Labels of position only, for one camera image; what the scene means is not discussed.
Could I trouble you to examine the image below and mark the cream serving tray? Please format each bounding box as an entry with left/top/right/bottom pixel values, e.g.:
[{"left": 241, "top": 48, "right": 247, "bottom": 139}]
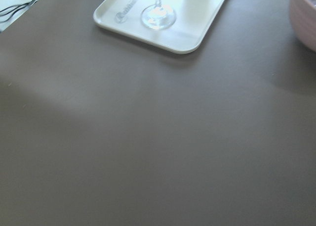
[{"left": 93, "top": 0, "right": 225, "bottom": 54}]

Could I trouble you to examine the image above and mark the clear wine glass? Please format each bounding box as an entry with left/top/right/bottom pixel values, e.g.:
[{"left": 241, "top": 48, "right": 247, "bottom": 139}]
[{"left": 141, "top": 0, "right": 177, "bottom": 30}]

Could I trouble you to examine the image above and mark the pink bowl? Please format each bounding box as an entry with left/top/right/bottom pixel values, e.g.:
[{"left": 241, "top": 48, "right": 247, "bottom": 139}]
[{"left": 288, "top": 0, "right": 316, "bottom": 52}]

